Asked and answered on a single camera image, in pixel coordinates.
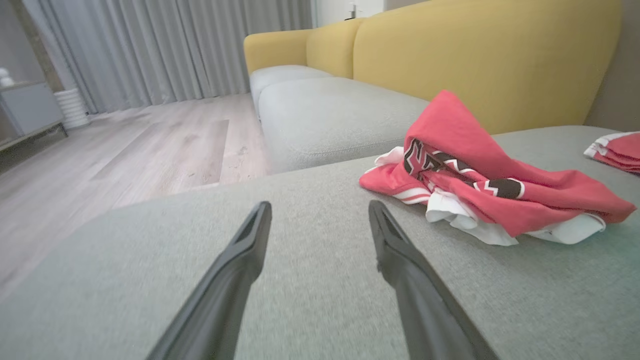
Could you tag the green potted tree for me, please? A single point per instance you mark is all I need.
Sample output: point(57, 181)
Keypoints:
point(42, 55)

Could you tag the white ribbed plant pot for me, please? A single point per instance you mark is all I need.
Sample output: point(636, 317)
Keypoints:
point(72, 107)

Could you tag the medium grey sofa seat cushion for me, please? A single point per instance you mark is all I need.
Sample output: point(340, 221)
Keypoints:
point(330, 120)

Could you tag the red jersey white striped cuffs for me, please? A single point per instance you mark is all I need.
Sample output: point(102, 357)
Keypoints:
point(465, 130)

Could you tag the small grey sofa seat cushion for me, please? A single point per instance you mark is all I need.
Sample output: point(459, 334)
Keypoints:
point(280, 75)

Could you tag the grey pleated curtain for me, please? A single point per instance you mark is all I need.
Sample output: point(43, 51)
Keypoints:
point(175, 45)

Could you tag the yellow sofa backrest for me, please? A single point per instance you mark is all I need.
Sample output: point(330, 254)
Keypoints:
point(500, 60)

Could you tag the red shorts with white hem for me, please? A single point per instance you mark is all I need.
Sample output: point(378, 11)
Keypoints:
point(622, 150)

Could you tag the pale green television cabinet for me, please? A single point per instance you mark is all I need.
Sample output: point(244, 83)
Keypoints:
point(30, 107)

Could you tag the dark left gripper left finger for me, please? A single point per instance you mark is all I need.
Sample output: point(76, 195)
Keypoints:
point(215, 310)

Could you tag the small white figurine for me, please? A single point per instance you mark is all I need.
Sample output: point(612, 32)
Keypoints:
point(5, 80)

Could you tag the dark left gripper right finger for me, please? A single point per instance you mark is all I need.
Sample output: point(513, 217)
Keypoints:
point(430, 315)

